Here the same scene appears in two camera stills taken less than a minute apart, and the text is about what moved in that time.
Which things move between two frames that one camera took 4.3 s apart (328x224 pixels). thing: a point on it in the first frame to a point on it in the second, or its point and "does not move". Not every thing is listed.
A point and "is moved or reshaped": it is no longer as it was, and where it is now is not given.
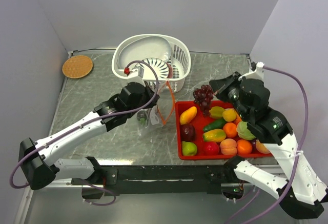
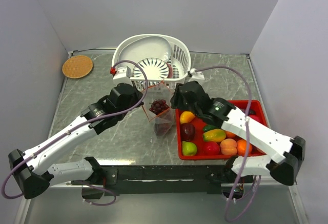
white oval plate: x=143 y=47 does not move
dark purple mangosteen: x=141 y=116 to x=161 y=128
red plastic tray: x=198 y=137 does not move
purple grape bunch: x=203 y=96 is moved or reshaped
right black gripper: x=219 y=85 to x=175 y=99
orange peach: x=228 y=146 does not move
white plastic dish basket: x=181 y=58 does not move
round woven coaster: x=77 y=66 does not move
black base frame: x=139 y=180 does not move
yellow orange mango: x=188 y=115 does not move
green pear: x=188 y=148 does not move
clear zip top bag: x=150 y=120 is moved or reshaped
